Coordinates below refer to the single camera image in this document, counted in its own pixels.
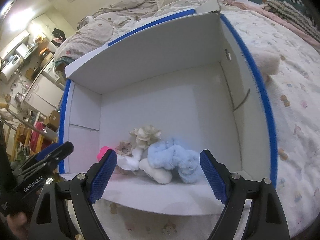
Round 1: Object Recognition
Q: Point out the yellow wooden rack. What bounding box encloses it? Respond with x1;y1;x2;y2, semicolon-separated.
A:
0;100;60;170

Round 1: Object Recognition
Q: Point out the patterned knit blanket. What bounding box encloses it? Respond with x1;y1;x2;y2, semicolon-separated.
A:
264;0;319;42

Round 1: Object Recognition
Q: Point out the white water heater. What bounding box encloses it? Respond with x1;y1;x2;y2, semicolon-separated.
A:
1;54;21;83

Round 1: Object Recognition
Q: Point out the printed white bedsheet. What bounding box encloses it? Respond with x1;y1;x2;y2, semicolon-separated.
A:
94;0;319;239

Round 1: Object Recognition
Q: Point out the white kitchen cabinet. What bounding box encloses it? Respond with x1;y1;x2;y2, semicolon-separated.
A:
23;74;63;116

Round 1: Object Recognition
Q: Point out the cream plush piece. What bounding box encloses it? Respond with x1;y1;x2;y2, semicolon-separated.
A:
139;158;172;184

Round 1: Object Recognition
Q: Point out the cream ruffled scrunchie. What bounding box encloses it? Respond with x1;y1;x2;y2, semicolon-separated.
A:
129;125;161;150

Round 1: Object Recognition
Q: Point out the person left hand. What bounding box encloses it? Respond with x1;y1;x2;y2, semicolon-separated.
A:
7;212;28;239

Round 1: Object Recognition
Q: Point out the white washing machine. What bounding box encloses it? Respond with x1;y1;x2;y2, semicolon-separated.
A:
41;59;60;84

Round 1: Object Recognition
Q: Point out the checkered grey quilt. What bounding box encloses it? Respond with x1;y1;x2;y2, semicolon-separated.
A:
54;0;158;68

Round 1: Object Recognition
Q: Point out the brown cardboard box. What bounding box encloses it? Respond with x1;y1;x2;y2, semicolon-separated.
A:
43;110;60;132

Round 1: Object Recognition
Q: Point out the pink plush item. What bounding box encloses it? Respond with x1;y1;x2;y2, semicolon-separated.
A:
97;146;110;161

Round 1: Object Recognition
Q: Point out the beige lace scrunchie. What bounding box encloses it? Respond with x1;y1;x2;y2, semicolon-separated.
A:
115;141;134;157

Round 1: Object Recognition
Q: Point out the light blue fluffy scrunchie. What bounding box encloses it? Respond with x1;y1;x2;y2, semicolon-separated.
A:
147;140;203;184

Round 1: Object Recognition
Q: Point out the cream fluffy blanket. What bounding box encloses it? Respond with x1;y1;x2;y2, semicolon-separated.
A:
251;49;280;82

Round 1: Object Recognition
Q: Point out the blue white cardboard box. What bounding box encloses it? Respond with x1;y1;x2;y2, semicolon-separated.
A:
57;0;279;217

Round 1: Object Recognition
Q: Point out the white sock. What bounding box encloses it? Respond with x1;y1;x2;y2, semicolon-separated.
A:
117;147;144;171

